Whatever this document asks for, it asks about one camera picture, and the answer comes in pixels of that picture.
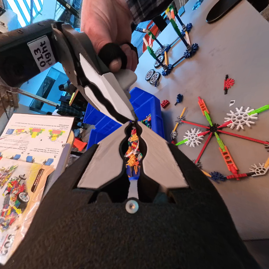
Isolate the black oval stand base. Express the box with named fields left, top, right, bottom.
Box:
left=206, top=0, right=253, bottom=24

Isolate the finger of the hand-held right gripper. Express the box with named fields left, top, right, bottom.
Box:
left=79, top=53, right=138, bottom=122
left=83, top=85, right=127, bottom=125

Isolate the orange object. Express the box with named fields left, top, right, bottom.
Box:
left=72, top=138, right=88, bottom=152

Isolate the spoked construction toy wheel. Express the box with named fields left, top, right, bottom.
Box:
left=170, top=96, right=269, bottom=184

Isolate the window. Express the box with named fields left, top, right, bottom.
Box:
left=6, top=0, right=44, bottom=28

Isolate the blue construction toy car frame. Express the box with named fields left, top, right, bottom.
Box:
left=143, top=4, right=199, bottom=76

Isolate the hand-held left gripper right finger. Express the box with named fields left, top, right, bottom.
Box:
left=135, top=121, right=189, bottom=190

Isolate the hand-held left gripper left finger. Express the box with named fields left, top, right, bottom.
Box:
left=77, top=121, right=131, bottom=189

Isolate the plastic bag with picture sheet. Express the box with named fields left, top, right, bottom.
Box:
left=0, top=158, right=55, bottom=265

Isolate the white board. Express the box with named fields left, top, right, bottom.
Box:
left=54, top=130, right=74, bottom=169

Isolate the red snowflake connector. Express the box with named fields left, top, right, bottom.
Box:
left=223, top=74, right=235, bottom=95

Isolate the toy wheel pair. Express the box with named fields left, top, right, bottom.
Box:
left=145, top=69, right=162, bottom=87

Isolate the person's right hand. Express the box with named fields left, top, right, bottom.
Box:
left=80, top=0, right=139, bottom=73

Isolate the pile of colourful toy pieces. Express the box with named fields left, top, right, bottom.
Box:
left=124, top=113, right=152, bottom=175

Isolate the red white box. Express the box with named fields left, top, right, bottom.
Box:
left=142, top=20, right=161, bottom=53

